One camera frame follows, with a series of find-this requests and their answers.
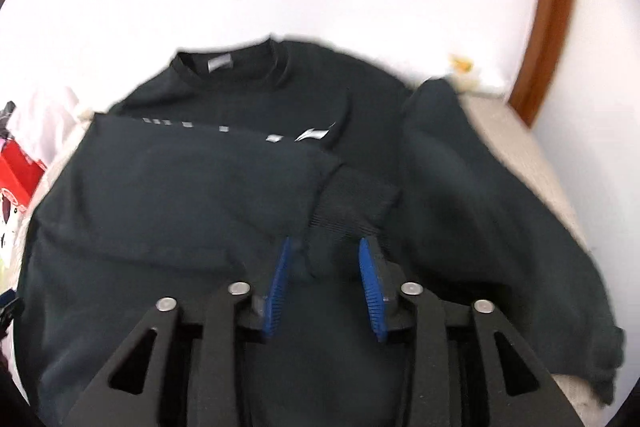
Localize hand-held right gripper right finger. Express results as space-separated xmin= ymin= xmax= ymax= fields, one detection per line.
xmin=357 ymin=237 xmax=587 ymax=427

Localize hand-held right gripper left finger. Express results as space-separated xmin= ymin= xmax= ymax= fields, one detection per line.
xmin=62 ymin=236 xmax=296 ymax=427

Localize black sweatshirt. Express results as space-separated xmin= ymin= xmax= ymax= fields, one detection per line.
xmin=15 ymin=36 xmax=627 ymax=427

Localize white plastic bag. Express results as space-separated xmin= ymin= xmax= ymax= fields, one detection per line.
xmin=10 ymin=86 xmax=97 ymax=168

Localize red paper bag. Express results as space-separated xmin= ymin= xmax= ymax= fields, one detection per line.
xmin=0 ymin=139 xmax=47 ymax=219

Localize brown wooden trim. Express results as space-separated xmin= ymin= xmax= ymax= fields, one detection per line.
xmin=507 ymin=0 xmax=581 ymax=126

